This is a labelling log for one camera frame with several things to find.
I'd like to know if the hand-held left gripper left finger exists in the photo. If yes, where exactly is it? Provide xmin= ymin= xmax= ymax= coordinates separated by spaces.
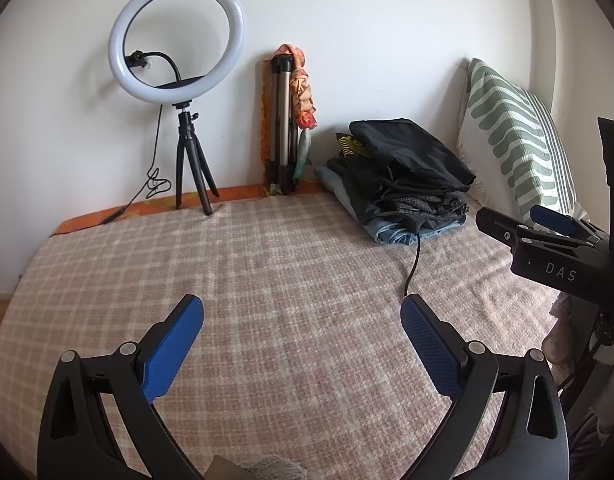
xmin=37 ymin=294 xmax=205 ymax=480

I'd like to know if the beige plaid blanket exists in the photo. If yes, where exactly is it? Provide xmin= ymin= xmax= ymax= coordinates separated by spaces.
xmin=0 ymin=192 xmax=578 ymax=480

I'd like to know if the black shirt with yellow print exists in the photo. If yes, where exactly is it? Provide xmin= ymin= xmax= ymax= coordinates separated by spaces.
xmin=328 ymin=131 xmax=402 ymax=223

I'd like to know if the black cord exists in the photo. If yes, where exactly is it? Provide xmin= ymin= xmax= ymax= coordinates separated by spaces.
xmin=404 ymin=220 xmax=422 ymax=298

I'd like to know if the black cable with inline switch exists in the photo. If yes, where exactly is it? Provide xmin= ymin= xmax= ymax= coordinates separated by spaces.
xmin=94 ymin=105 xmax=170 ymax=226

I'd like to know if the grey garment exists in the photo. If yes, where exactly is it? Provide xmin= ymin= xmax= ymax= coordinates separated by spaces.
xmin=367 ymin=190 xmax=468 ymax=221

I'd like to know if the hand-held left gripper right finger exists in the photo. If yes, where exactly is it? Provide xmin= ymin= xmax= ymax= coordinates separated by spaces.
xmin=400 ymin=294 xmax=570 ymax=480

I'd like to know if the white ring light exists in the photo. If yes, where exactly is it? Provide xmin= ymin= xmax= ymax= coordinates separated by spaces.
xmin=108 ymin=0 xmax=248 ymax=106

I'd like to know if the folded silver tripod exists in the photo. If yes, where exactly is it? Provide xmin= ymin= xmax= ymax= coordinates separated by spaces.
xmin=261 ymin=57 xmax=298 ymax=196

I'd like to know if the green striped pillow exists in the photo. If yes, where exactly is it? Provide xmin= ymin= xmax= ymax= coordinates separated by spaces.
xmin=524 ymin=90 xmax=588 ymax=216

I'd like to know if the black gooseneck phone holder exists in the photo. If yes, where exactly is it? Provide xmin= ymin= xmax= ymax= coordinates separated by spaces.
xmin=128 ymin=50 xmax=184 ymax=82

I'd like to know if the stack of folded clothes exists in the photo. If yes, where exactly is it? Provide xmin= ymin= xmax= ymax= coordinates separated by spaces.
xmin=314 ymin=166 xmax=468 ymax=246

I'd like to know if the orange floral scarf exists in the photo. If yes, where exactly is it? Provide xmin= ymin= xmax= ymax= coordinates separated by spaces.
xmin=274 ymin=44 xmax=320 ymax=183

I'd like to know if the beige fuzzy cloth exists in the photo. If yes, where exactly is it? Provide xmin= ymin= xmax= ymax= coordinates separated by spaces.
xmin=541 ymin=294 xmax=574 ymax=363

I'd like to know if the green leaf pattern pillow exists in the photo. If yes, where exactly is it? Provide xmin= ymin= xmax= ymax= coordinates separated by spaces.
xmin=457 ymin=57 xmax=590 ymax=221

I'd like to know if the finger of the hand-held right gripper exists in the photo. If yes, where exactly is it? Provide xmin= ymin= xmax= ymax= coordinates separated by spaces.
xmin=476 ymin=207 xmax=608 ymax=252
xmin=531 ymin=205 xmax=610 ymax=242

